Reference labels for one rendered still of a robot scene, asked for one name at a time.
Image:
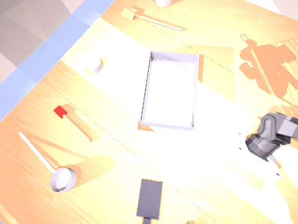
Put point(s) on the white long-handled pan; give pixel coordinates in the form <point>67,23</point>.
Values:
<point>63,179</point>

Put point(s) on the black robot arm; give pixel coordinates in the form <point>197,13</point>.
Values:
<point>274,130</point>

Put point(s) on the light wooden board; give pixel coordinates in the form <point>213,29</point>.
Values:
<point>278,65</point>

